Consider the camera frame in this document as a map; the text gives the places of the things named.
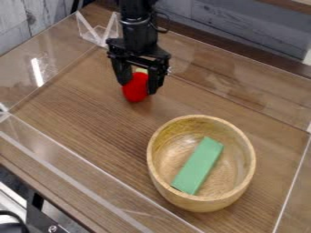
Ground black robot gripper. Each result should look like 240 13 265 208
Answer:
105 18 171 95

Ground red toy strawberry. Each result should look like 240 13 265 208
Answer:
121 68 148 102

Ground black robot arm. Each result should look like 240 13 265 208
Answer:
105 0 171 95

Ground wooden bowl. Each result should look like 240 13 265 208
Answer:
147 115 256 212

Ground green rectangular block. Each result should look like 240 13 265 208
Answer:
169 137 223 195

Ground clear acrylic corner bracket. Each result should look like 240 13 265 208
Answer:
75 12 121 48

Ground black table leg bracket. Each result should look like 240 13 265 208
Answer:
25 192 69 233

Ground black cable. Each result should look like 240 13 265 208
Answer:
0 210 29 233

